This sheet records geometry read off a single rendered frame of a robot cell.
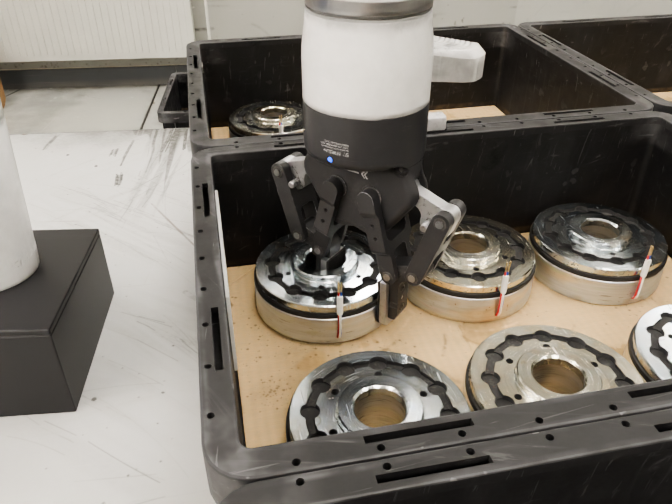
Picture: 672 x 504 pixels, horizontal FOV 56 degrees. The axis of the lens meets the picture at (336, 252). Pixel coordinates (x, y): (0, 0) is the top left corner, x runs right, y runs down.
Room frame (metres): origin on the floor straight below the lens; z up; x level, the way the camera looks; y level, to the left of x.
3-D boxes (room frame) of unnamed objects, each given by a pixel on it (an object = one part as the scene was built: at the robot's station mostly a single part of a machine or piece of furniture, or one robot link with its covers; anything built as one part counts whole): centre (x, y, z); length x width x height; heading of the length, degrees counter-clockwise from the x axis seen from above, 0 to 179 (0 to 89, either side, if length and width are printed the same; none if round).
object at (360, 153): (0.36, -0.02, 0.96); 0.08 x 0.08 x 0.09
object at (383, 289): (0.35, -0.04, 0.86); 0.02 x 0.01 x 0.04; 146
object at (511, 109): (0.62, -0.06, 0.87); 0.40 x 0.30 x 0.11; 102
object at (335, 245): (0.38, 0.01, 0.87); 0.03 x 0.01 x 0.05; 56
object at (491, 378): (0.26, -0.13, 0.86); 0.10 x 0.10 x 0.01
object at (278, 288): (0.38, 0.01, 0.86); 0.10 x 0.10 x 0.01
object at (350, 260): (0.38, 0.01, 0.87); 0.05 x 0.05 x 0.01
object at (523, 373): (0.26, -0.13, 0.86); 0.05 x 0.05 x 0.01
